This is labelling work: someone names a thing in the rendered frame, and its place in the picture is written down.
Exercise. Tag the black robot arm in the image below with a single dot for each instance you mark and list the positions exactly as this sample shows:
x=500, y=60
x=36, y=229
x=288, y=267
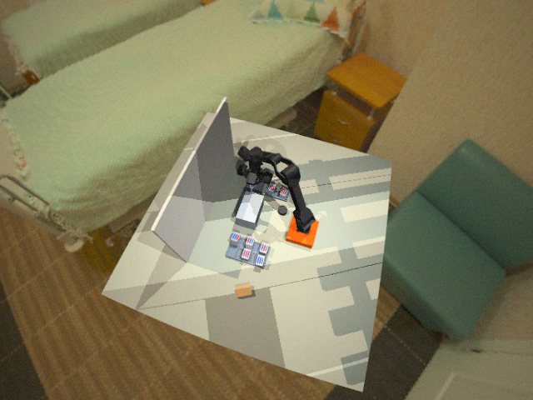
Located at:
x=290, y=176

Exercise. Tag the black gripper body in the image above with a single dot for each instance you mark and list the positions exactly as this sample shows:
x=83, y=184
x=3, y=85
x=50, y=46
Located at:
x=264, y=176

